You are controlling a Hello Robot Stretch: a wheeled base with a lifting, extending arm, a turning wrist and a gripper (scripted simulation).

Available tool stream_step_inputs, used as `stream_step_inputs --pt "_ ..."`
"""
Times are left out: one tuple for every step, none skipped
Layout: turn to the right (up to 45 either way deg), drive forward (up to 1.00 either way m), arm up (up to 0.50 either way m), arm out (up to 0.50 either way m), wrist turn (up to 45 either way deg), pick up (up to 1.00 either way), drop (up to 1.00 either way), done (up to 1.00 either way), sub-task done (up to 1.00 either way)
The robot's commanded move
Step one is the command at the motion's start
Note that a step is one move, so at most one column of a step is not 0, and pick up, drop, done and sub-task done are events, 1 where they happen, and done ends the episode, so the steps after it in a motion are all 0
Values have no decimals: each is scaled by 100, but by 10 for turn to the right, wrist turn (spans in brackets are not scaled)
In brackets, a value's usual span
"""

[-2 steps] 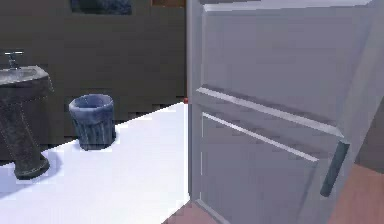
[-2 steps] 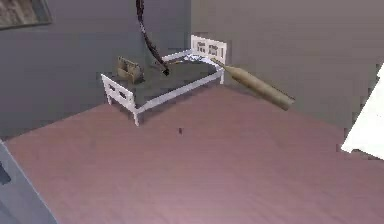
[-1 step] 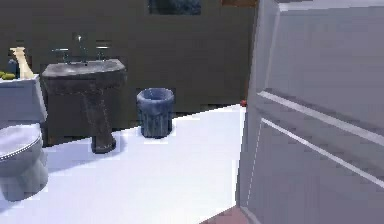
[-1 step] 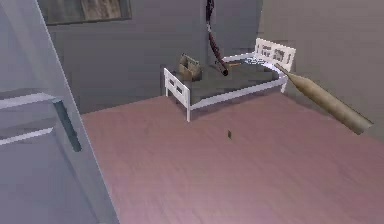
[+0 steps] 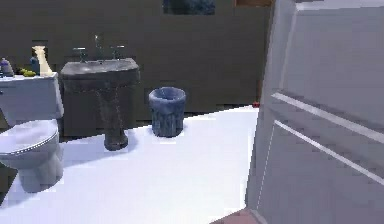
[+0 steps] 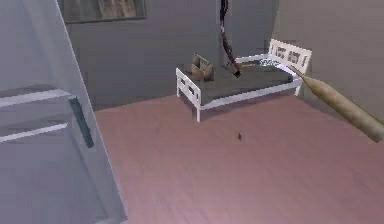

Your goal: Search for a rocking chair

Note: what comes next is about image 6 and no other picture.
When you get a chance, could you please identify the tan box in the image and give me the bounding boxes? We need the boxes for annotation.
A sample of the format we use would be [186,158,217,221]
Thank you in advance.
[190,53,215,82]

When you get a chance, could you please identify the patterned pillow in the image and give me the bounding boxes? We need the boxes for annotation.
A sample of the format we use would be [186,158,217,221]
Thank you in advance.
[258,58,284,69]

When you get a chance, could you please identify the brown baseball bat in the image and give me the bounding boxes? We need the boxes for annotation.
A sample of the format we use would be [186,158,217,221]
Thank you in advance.
[288,65,384,144]

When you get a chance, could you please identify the grey room door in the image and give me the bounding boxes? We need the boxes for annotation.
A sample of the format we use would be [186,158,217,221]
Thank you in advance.
[0,0,129,224]

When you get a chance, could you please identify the white frame bed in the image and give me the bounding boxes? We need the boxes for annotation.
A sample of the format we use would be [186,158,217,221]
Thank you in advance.
[175,38,313,123]

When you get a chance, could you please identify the dark door handle bar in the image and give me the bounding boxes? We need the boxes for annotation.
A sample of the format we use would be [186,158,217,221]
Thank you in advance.
[68,95,95,149]

